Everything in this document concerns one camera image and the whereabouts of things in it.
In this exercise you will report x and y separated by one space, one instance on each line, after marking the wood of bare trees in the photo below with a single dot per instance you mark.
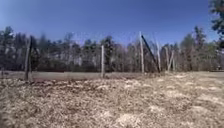
83 56

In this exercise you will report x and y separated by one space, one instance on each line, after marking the dry brown grass field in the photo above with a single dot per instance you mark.
113 103

